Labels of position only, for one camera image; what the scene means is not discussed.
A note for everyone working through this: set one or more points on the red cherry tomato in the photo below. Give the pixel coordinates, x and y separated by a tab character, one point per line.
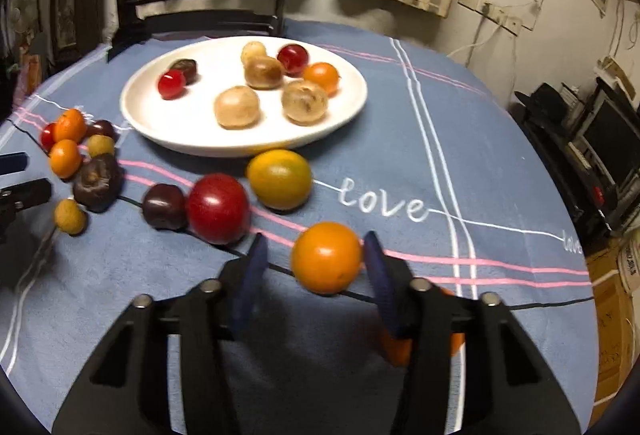
47	137
171	84

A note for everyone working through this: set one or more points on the orange kumquat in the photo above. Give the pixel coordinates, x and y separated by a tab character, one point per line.
323	74

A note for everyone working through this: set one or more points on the big red plum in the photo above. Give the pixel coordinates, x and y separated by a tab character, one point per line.
294	58

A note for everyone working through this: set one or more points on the small orange mandarin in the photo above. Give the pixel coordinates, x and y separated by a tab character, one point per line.
65	159

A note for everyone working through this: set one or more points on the red cherry tomato back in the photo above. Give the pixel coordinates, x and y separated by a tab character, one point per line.
47	137

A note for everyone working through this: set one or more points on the large tan passion fruit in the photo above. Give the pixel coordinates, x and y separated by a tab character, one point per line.
304	102

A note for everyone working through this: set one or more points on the pale yellow round fruit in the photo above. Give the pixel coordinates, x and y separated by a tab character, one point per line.
252	49

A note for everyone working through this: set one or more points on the white oval plate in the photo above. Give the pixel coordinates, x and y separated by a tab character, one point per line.
187	124

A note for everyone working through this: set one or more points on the computer monitor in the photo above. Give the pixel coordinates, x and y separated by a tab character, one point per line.
607	133

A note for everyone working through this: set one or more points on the small yellow fruit back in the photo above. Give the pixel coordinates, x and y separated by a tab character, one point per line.
100	145

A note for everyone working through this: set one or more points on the black hat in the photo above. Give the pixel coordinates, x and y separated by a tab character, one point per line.
546	102

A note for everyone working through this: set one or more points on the electric fan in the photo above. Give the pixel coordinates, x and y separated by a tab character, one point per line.
23	16

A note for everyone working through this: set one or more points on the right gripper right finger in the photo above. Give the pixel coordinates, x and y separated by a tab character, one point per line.
508	386

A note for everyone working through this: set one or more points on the yellow-green orange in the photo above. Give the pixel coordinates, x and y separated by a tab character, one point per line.
280	179

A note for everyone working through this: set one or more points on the large orange mandarin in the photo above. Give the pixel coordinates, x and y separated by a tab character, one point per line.
71	125

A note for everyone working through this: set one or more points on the dark purple plum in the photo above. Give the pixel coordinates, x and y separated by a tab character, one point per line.
164	207

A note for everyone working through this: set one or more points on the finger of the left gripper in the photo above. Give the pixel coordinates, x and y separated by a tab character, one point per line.
25	196
13	163

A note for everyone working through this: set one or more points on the small yellow-green longan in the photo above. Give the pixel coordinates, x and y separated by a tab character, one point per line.
69	217

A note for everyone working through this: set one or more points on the large dark mangosteen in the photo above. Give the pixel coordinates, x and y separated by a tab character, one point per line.
98	183

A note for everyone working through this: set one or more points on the tan round fruit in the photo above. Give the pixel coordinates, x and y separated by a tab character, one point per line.
237	108
263	72

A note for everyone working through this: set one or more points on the wall power strip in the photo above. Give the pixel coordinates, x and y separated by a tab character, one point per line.
499	15

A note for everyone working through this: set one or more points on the small dark plum back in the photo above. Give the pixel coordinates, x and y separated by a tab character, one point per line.
102	127

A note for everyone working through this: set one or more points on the blue striped tablecloth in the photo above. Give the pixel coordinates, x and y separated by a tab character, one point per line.
432	164

